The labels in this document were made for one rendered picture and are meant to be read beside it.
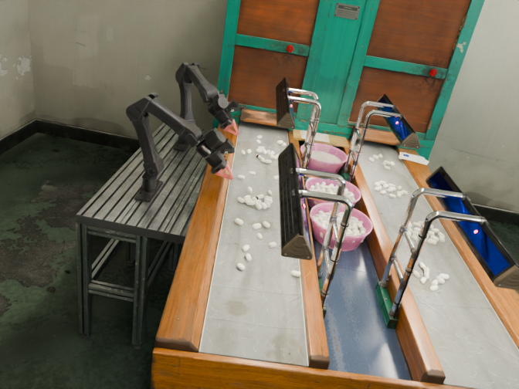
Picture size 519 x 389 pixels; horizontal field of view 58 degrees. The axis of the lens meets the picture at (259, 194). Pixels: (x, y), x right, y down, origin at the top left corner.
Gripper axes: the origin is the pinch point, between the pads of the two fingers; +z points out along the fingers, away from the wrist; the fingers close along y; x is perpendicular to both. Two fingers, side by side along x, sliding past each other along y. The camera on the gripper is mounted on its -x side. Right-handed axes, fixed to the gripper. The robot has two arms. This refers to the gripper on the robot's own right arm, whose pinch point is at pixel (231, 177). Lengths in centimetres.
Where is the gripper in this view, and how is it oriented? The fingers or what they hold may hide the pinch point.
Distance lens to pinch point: 204.3
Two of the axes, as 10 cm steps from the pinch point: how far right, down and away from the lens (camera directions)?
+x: -7.7, 5.6, 3.1
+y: 0.1, -4.7, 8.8
